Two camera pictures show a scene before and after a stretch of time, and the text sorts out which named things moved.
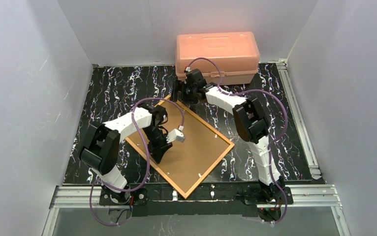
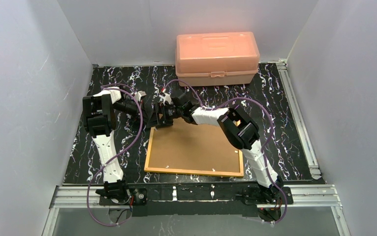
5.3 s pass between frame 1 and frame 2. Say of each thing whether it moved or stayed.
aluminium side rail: stayed
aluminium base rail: stayed
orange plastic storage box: stayed
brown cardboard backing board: moved
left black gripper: moved
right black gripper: moved
